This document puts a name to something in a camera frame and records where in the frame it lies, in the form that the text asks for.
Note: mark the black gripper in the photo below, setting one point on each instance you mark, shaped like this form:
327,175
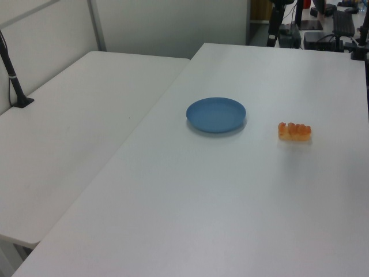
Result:
276,20

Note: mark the orange glazed bread roll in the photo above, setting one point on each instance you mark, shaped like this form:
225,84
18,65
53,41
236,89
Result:
294,132

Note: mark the wooden door panel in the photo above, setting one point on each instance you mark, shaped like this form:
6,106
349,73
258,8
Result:
261,10

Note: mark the black flat device box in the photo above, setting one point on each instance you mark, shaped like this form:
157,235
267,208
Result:
312,37

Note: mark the black monitor stand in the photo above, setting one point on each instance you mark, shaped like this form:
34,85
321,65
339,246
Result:
311,25

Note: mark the black desk object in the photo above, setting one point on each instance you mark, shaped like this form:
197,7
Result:
328,10

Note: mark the blue round plate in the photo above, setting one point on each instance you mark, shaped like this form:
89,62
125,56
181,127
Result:
201,118

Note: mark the black clamp mount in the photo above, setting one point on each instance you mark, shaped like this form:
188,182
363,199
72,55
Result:
359,52

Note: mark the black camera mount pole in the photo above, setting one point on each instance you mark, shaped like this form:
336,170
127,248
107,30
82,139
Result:
15,86

